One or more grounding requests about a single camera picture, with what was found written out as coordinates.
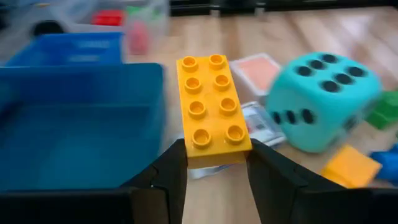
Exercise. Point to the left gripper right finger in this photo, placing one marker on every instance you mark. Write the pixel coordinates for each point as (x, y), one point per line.
(311, 205)

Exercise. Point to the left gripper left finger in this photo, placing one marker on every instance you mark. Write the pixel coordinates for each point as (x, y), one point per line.
(93, 207)

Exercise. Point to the yellow single-stud block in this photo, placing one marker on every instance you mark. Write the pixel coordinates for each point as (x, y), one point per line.
(351, 166)

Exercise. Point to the blue single-stud block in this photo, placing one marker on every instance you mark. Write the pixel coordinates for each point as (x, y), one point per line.
(387, 163)

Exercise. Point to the turquoise foam die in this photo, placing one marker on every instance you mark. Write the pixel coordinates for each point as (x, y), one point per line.
(323, 109)

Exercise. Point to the yellow eight-stud brick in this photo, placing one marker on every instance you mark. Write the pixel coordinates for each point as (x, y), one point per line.
(211, 102)

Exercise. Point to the large red brick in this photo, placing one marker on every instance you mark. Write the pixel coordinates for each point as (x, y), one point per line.
(108, 17)

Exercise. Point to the large teal plastic tray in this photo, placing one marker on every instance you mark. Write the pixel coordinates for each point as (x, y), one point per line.
(77, 133)

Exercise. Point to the white blue playing card box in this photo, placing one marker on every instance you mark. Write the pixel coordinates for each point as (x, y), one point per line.
(261, 124)

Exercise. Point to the small blue plastic bin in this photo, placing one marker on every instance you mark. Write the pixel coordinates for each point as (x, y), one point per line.
(68, 49)

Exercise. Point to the clear plastic container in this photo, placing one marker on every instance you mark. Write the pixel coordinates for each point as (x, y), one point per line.
(77, 12)

